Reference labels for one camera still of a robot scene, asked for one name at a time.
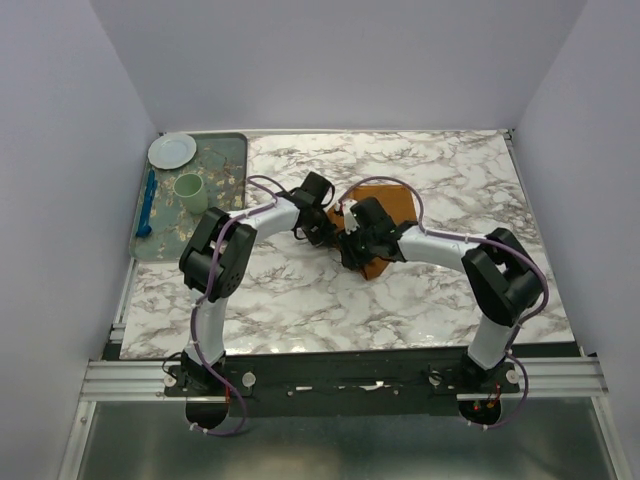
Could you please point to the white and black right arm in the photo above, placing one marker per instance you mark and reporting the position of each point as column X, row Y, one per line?
column 504, row 279

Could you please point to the blue plastic utensil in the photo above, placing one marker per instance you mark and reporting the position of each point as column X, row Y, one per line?
column 144, row 228

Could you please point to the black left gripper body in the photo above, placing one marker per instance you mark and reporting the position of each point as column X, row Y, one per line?
column 321, row 229

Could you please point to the floral teal serving tray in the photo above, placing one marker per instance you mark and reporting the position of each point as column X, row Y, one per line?
column 221, row 161

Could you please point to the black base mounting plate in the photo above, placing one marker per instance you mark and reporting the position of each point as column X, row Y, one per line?
column 437, row 381

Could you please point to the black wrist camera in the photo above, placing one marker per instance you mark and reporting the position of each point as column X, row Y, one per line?
column 315, row 187
column 369, row 216

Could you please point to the aluminium frame rail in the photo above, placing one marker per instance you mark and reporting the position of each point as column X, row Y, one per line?
column 107, row 381

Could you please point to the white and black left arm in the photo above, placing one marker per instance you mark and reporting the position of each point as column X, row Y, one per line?
column 216, row 257

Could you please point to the white round plate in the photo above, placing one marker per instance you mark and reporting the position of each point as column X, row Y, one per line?
column 172, row 151

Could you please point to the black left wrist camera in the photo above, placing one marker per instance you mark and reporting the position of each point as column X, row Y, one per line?
column 315, row 187

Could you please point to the light green cup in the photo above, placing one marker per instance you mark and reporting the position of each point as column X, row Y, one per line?
column 191, row 191

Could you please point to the orange-brown cloth napkin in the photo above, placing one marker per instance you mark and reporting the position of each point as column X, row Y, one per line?
column 398, row 203

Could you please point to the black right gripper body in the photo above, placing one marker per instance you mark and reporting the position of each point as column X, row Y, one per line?
column 360, row 245

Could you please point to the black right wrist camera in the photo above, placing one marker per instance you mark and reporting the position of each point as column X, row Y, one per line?
column 369, row 216

